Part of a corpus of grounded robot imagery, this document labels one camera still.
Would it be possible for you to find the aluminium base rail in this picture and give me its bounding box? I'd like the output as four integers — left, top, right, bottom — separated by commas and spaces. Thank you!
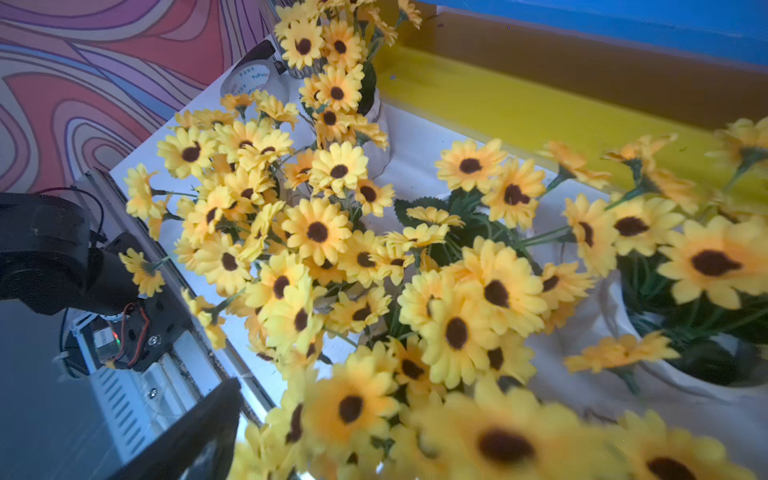
56, 167, 277, 466

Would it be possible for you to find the clear tape roll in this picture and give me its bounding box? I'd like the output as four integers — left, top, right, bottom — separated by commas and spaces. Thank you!
220, 38, 289, 103

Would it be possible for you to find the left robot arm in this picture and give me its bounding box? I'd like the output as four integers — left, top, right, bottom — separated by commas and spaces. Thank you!
1, 193, 191, 378

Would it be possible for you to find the yellow shelf unit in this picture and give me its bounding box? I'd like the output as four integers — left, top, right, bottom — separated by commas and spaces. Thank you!
374, 3, 767, 187

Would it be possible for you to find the sunflower pot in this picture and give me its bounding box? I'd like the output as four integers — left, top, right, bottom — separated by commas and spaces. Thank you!
268, 1, 423, 179
385, 139, 616, 389
120, 90, 299, 361
541, 118, 767, 392
237, 141, 411, 369
229, 343, 752, 479

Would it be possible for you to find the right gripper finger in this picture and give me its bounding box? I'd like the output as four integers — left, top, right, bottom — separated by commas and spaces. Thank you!
111, 379, 244, 479

